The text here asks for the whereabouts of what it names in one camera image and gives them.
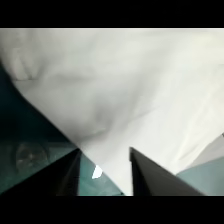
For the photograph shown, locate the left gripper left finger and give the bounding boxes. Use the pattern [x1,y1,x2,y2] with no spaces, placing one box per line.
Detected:
[0,147,82,197]

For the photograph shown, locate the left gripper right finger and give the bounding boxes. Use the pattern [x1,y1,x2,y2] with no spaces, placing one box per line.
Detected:
[129,146,205,197]

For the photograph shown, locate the white shirt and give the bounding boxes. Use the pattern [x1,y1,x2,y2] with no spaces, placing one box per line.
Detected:
[0,28,224,197]

